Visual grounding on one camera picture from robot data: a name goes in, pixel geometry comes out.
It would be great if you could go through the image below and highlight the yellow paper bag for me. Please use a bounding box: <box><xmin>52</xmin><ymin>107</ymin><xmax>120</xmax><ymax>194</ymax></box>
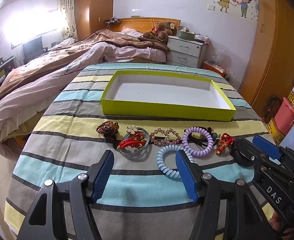
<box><xmin>266</xmin><ymin>117</ymin><xmax>285</xmax><ymax>145</ymax></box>

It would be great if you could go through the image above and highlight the grey flower hair tie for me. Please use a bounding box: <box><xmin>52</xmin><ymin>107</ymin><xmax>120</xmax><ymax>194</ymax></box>
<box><xmin>118</xmin><ymin>124</ymin><xmax>150</xmax><ymax>160</ymax></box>

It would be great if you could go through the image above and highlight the green basin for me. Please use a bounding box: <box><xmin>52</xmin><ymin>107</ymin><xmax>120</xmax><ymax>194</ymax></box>
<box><xmin>177</xmin><ymin>28</ymin><xmax>196</xmax><ymax>40</ymax></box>

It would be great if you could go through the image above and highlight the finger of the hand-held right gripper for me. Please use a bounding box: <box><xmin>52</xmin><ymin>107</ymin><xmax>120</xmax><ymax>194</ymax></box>
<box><xmin>252</xmin><ymin>135</ymin><xmax>294</xmax><ymax>170</ymax></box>
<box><xmin>236</xmin><ymin>138</ymin><xmax>294</xmax><ymax>184</ymax></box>

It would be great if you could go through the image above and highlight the window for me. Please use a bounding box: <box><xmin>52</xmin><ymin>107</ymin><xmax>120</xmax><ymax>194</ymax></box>
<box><xmin>2</xmin><ymin>7</ymin><xmax>70</xmax><ymax>48</ymax></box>

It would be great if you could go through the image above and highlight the brown teddy bear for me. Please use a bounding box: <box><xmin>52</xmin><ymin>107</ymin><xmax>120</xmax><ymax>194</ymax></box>
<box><xmin>143</xmin><ymin>21</ymin><xmax>175</xmax><ymax>42</ymax></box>

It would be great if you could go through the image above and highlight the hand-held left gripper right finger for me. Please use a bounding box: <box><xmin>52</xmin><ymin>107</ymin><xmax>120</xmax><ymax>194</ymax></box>
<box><xmin>176</xmin><ymin>150</ymin><xmax>273</xmax><ymax>240</ymax></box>

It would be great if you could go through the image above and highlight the floral curtain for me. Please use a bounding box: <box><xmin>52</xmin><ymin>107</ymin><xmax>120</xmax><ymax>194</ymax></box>
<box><xmin>57</xmin><ymin>0</ymin><xmax>78</xmax><ymax>42</ymax></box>

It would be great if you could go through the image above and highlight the red braided bracelet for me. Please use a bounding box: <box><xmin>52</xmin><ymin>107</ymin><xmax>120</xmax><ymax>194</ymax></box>
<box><xmin>113</xmin><ymin>133</ymin><xmax>146</xmax><ymax>150</ymax></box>

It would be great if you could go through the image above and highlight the red knot charm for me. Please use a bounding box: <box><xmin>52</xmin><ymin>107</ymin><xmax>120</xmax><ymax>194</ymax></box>
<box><xmin>215</xmin><ymin>132</ymin><xmax>235</xmax><ymax>155</ymax></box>

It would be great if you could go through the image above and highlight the brown beaded hair clip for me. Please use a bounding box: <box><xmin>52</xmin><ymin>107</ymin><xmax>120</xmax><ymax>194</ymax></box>
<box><xmin>96</xmin><ymin>121</ymin><xmax>120</xmax><ymax>142</ymax></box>

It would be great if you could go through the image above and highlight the green cardboard tray box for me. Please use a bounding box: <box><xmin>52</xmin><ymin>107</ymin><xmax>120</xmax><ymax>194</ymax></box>
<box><xmin>101</xmin><ymin>70</ymin><xmax>236</xmax><ymax>122</ymax></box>

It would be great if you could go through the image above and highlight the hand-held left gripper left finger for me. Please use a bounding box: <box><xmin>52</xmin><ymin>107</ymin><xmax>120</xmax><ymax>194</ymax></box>
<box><xmin>16</xmin><ymin>150</ymin><xmax>115</xmax><ymax>240</ymax></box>

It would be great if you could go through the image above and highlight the pink cup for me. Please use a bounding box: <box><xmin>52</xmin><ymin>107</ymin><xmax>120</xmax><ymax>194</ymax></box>
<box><xmin>275</xmin><ymin>97</ymin><xmax>294</xmax><ymax>135</ymax></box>

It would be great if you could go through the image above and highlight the person's right hand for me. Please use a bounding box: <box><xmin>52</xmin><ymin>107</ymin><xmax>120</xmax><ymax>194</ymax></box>
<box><xmin>268</xmin><ymin>211</ymin><xmax>284</xmax><ymax>231</ymax></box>

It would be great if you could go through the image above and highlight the white nightstand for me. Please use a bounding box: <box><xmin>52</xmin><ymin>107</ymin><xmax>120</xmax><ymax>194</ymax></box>
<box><xmin>167</xmin><ymin>35</ymin><xmax>209</xmax><ymax>68</ymax></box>

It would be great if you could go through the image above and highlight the wooden bed headboard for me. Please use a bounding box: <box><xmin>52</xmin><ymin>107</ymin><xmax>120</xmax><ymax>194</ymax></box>
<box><xmin>106</xmin><ymin>17</ymin><xmax>181</xmax><ymax>34</ymax></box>

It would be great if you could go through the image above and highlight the tall wooden wardrobe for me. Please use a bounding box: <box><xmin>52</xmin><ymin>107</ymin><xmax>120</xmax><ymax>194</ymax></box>
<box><xmin>74</xmin><ymin>0</ymin><xmax>115</xmax><ymax>42</ymax></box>

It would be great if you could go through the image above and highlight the black office chair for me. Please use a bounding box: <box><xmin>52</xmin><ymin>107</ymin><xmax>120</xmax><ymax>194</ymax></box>
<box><xmin>22</xmin><ymin>36</ymin><xmax>48</xmax><ymax>64</ymax></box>

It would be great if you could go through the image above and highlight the purple spiral hair tie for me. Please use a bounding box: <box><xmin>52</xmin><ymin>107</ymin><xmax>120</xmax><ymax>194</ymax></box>
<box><xmin>182</xmin><ymin>127</ymin><xmax>214</xmax><ymax>157</ymax></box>

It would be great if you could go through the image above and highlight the black hair tie with charm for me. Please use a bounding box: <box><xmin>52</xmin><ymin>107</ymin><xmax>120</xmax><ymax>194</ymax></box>
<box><xmin>187</xmin><ymin>127</ymin><xmax>221</xmax><ymax>148</ymax></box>

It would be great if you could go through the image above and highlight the pink rhinestone hair clip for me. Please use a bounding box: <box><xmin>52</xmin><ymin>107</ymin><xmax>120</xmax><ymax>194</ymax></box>
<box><xmin>149</xmin><ymin>128</ymin><xmax>182</xmax><ymax>146</ymax></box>

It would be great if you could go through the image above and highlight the brown blanket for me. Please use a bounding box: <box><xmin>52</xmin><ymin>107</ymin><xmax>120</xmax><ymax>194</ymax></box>
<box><xmin>0</xmin><ymin>29</ymin><xmax>171</xmax><ymax>120</ymax></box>

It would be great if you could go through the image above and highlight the striped bed sheet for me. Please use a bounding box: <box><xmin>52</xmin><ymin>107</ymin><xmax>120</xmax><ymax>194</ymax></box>
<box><xmin>4</xmin><ymin>62</ymin><xmax>278</xmax><ymax>240</ymax></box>

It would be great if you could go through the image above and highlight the light blue spiral hair tie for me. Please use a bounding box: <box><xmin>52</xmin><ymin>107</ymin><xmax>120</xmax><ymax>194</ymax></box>
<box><xmin>157</xmin><ymin>144</ymin><xmax>195</xmax><ymax>179</ymax></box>

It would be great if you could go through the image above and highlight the wide wooden wardrobe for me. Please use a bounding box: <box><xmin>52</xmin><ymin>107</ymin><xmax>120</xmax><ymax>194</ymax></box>
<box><xmin>238</xmin><ymin>0</ymin><xmax>294</xmax><ymax>115</ymax></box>

